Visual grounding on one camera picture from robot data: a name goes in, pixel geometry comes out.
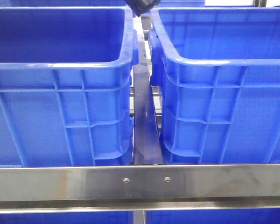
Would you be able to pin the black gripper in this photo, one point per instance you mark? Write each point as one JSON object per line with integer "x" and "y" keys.
{"x": 141, "y": 6}

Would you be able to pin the steel front rail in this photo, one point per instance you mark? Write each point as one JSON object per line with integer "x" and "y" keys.
{"x": 148, "y": 187}

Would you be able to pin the blue bin with buttons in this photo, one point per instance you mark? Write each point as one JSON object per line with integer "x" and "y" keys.
{"x": 218, "y": 69}

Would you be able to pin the steel divider bar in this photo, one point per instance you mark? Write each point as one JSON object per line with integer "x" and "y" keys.
{"x": 147, "y": 149}

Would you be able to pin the blue bin at left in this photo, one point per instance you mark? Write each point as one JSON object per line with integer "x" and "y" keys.
{"x": 65, "y": 76}

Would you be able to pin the blue bin lower shelf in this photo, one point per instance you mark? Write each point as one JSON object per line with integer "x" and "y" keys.
{"x": 240, "y": 216}

